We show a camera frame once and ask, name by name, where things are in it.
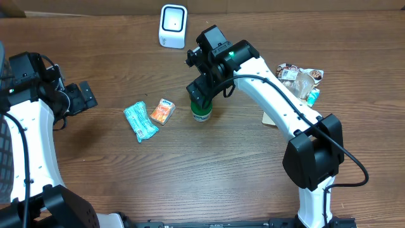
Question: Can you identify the green lid jar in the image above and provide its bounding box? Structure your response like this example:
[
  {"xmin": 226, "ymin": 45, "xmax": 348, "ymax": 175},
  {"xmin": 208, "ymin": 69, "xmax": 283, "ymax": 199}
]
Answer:
[{"xmin": 190, "ymin": 102, "xmax": 213, "ymax": 122}]

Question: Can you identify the teal snack packet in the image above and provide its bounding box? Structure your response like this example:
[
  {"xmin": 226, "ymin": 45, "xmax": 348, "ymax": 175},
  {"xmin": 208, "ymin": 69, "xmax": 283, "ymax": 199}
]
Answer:
[{"xmin": 123, "ymin": 101, "xmax": 159, "ymax": 143}]

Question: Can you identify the orange tissue pack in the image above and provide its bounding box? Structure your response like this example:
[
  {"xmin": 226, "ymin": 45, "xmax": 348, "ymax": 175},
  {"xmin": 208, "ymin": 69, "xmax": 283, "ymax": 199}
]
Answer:
[{"xmin": 150, "ymin": 98, "xmax": 176, "ymax": 125}]

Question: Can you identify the beige Pantree snack bag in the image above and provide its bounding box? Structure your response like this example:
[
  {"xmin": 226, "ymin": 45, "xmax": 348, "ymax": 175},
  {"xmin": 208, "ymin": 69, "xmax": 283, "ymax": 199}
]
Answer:
[{"xmin": 261, "ymin": 63, "xmax": 325, "ymax": 127}]

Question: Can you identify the teal wipes pack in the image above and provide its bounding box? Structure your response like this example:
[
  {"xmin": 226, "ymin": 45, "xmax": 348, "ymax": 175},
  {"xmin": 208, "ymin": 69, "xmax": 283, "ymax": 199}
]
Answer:
[{"xmin": 306, "ymin": 88, "xmax": 320, "ymax": 108}]

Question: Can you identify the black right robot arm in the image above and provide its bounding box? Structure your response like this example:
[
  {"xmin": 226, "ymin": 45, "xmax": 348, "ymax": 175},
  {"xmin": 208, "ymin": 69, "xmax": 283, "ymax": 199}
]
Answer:
[{"xmin": 185, "ymin": 25, "xmax": 344, "ymax": 227}]

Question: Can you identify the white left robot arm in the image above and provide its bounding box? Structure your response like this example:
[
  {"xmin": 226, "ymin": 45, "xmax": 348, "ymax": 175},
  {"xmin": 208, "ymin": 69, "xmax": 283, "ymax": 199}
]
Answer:
[{"xmin": 1, "ymin": 51, "xmax": 132, "ymax": 227}]

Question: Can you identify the white barcode scanner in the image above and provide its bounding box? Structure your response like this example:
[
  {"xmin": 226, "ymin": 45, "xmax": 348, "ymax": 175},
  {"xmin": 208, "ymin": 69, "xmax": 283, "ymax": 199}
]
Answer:
[{"xmin": 158, "ymin": 4, "xmax": 188, "ymax": 49}]

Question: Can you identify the black wire basket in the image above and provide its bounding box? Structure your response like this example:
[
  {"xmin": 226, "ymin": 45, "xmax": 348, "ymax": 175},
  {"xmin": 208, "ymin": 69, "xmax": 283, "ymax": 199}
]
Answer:
[{"xmin": 0, "ymin": 41, "xmax": 15, "ymax": 205}]

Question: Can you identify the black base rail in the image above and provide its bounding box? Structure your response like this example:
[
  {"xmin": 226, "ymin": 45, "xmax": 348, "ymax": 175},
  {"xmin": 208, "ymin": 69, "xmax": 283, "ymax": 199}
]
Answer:
[{"xmin": 134, "ymin": 217, "xmax": 358, "ymax": 228}]

